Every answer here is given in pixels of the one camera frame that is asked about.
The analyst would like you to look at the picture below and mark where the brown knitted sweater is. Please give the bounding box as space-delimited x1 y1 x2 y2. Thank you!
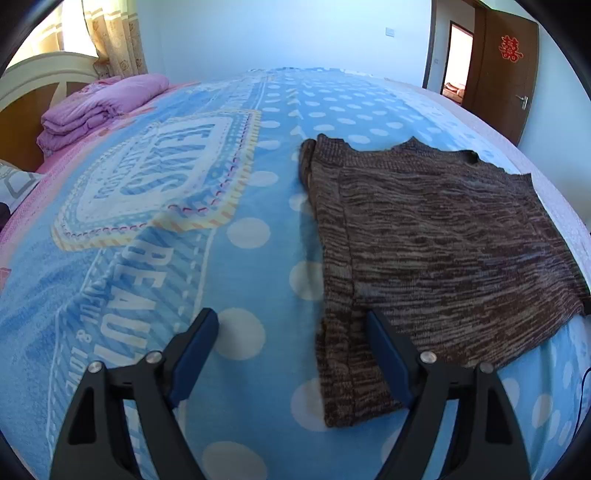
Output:
300 135 590 427

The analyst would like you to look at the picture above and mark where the blue printed bed blanket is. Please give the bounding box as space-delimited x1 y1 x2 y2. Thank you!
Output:
1 68 590 479

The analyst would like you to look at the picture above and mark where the white patterned pillow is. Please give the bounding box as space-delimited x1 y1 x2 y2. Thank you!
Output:
0 161 44 229

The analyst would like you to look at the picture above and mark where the pink bed sheet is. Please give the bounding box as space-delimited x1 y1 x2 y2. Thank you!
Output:
1 82 197 268

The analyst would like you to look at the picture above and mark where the folded purple quilt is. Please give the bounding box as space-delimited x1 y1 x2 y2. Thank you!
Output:
36 74 169 158

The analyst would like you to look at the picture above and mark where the brown wooden door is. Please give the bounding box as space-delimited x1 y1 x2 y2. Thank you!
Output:
462 3 539 145

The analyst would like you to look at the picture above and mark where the cream wooden headboard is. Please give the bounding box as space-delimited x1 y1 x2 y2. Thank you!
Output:
0 52 97 171

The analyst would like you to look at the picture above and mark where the red door decoration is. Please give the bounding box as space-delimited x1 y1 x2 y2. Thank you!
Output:
498 35 524 63

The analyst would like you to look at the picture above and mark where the beige patterned curtain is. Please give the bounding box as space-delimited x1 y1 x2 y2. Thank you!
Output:
82 0 147 79

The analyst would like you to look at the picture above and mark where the black cable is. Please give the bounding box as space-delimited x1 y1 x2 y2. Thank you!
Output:
574 366 591 444

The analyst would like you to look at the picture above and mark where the silver door handle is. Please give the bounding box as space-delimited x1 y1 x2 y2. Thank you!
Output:
516 95 529 110

